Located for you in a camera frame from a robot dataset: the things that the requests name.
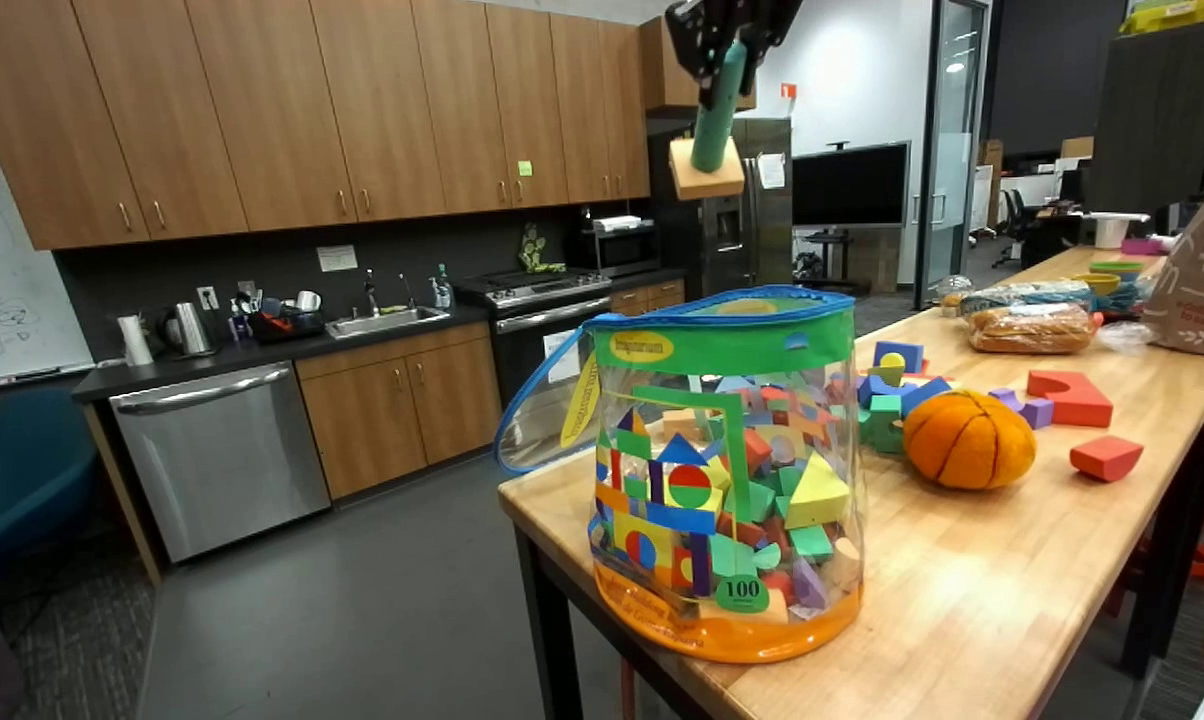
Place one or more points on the whiteboard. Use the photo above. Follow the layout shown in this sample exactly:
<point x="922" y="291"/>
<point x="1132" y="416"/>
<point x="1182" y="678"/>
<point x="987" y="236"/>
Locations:
<point x="7" y="264"/>

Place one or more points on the purple foam cube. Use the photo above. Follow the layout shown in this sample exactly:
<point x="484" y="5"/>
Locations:
<point x="1038" y="414"/>

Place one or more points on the clear plastic toy bag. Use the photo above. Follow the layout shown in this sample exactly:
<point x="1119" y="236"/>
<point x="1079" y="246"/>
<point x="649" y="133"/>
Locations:
<point x="720" y="455"/>

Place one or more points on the lower wooden cabinets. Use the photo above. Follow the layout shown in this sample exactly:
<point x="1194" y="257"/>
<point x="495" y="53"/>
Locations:
<point x="420" y="399"/>

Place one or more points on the stainless dishwasher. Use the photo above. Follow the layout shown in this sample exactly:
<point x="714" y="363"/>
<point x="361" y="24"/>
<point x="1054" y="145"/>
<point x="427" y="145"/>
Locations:
<point x="220" y="459"/>

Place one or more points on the red half-round foam block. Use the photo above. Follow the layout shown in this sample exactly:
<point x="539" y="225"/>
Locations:
<point x="1106" y="459"/>

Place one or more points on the red arch foam block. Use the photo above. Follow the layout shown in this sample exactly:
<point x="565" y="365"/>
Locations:
<point x="1074" y="399"/>

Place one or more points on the wooden cabinets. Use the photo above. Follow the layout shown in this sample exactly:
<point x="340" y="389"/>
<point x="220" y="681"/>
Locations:
<point x="199" y="117"/>
<point x="420" y="399"/>

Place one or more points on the microwave oven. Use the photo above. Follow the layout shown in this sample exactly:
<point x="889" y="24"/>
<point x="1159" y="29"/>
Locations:
<point x="619" y="240"/>

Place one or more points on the teal foam cylinder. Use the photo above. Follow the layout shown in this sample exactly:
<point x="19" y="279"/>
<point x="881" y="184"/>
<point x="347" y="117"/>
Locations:
<point x="714" y="117"/>

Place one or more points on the tan foam block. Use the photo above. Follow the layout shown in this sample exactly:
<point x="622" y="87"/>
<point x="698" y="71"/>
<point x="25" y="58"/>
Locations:
<point x="706" y="184"/>

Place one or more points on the orange plush basketball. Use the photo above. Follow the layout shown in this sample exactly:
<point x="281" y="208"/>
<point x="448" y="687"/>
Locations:
<point x="970" y="443"/>

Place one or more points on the kitchen sink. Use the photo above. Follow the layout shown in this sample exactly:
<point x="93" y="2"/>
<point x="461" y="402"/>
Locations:
<point x="385" y="322"/>

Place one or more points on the upper wooden cabinets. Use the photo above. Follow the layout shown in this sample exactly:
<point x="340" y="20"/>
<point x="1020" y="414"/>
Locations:
<point x="199" y="117"/>

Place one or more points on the black oven range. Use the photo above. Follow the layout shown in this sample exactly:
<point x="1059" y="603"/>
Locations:
<point x="528" y="309"/>

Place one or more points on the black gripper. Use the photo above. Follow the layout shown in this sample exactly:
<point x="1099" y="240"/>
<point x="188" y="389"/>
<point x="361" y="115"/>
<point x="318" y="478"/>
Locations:
<point x="706" y="29"/>

